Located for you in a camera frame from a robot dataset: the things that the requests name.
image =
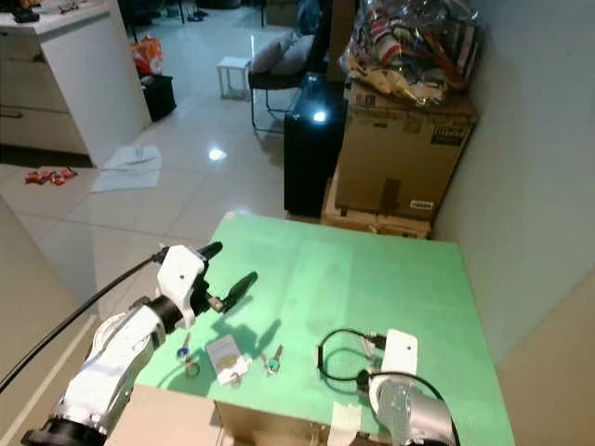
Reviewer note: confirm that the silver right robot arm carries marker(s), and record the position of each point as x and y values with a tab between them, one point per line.
414	409

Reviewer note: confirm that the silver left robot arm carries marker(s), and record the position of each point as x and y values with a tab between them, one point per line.
116	358

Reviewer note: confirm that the white key tag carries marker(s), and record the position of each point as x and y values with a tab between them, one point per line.
227	356

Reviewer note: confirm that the white cloth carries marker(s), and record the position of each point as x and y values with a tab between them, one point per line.
128	169

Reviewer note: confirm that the black glossy appliance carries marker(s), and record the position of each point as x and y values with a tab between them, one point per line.
309	158

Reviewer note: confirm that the brown carton with print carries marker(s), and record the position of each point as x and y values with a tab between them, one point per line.
270	426

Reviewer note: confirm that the flat brown cardboard box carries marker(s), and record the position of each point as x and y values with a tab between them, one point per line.
372	223

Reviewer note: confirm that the small black box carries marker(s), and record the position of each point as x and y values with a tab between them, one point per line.
159	96

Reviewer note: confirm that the white tape strip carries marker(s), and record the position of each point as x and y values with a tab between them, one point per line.
344	426

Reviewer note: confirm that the black metal chair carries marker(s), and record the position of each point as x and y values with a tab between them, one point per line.
265	85

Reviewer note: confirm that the red snack packets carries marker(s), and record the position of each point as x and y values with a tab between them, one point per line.
51	176

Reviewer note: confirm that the small white stool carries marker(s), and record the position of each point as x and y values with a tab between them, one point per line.
232	72

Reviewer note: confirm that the orange plastic bag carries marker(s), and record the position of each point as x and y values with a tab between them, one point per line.
148	54

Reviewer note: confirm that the large brown cardboard box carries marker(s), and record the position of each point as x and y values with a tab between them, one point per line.
400	153

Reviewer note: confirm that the grey cushion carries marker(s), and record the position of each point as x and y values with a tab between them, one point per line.
279	53

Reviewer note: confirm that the white drawer cabinet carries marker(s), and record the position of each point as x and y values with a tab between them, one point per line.
84	84

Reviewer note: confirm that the clear plastic bag of goods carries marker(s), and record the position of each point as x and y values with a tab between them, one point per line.
414	46

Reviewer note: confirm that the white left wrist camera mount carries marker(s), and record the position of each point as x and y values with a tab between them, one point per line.
178	271

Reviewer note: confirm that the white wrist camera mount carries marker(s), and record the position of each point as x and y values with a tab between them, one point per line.
178	271
400	351

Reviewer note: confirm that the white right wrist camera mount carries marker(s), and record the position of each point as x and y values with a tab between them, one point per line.
400	351

